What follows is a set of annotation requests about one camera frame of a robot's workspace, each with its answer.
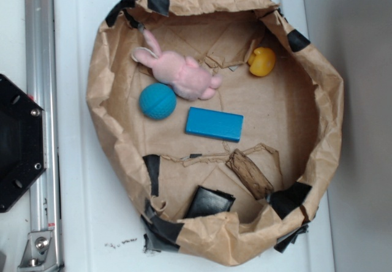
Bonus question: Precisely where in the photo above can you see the yellow rubber duck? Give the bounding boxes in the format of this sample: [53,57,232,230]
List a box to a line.
[247,47,276,77]

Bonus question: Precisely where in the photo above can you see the pink plush bunny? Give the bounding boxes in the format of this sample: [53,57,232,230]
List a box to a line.
[132,29,223,101]

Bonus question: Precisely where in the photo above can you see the teal dimpled ball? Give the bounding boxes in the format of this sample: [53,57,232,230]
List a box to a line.
[139,83,176,120]

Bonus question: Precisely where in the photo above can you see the brown wooden stick piece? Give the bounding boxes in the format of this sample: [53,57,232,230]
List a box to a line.
[226,149,274,200]

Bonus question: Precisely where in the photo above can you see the blue rectangular block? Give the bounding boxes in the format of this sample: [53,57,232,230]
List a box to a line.
[185,107,244,142]

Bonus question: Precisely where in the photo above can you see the aluminium extrusion rail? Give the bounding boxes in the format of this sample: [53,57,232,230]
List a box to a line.
[25,0,64,271]

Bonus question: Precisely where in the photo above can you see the metal corner bracket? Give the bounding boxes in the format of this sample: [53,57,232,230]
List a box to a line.
[17,230,57,271]

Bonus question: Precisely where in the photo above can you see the black rectangular block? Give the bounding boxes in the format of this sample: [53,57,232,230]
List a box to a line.
[185,186,235,219]

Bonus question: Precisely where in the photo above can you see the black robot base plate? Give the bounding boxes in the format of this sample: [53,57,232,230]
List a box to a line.
[1,74,45,213]

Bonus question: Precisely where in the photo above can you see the brown paper bag bin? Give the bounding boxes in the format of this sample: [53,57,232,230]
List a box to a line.
[86,0,344,266]

